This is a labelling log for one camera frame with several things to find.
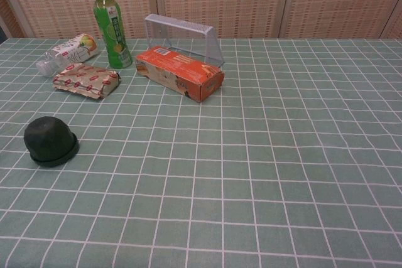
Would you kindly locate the black round lid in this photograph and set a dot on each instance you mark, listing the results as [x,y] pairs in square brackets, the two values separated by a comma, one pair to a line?
[67,158]

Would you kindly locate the black round object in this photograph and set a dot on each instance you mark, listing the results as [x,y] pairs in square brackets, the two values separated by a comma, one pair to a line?
[47,136]

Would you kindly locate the orange cardboard box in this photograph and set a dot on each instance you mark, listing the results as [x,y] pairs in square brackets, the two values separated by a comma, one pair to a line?
[179,70]

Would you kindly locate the green checked tablecloth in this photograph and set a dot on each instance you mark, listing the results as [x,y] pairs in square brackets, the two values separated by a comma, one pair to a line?
[251,155]

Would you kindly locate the white mesh metal basket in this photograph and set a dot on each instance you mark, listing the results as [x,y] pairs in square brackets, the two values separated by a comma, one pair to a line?
[210,42]

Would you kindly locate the green drink bottle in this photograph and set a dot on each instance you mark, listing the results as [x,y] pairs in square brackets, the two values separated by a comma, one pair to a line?
[116,39]

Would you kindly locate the silver red snack packet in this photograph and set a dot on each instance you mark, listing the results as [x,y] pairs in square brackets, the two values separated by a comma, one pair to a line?
[88,79]

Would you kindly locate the clear bottle with white label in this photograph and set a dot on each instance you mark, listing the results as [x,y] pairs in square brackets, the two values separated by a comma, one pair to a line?
[73,51]

